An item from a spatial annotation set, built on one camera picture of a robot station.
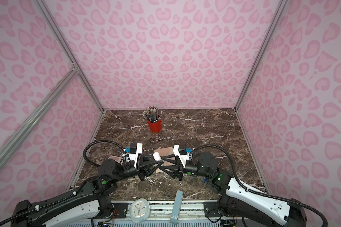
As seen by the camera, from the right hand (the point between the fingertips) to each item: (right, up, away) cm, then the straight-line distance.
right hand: (162, 164), depth 59 cm
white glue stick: (-2, +4, -3) cm, 5 cm away
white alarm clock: (-13, -27, +12) cm, 32 cm away
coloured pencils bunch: (-11, +23, +38) cm, 46 cm away
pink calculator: (-31, -7, +32) cm, 45 cm away
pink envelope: (-2, -3, +37) cm, 37 cm away
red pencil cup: (-10, +13, +45) cm, 48 cm away
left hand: (0, +2, -3) cm, 3 cm away
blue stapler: (+22, -17, +25) cm, 37 cm away
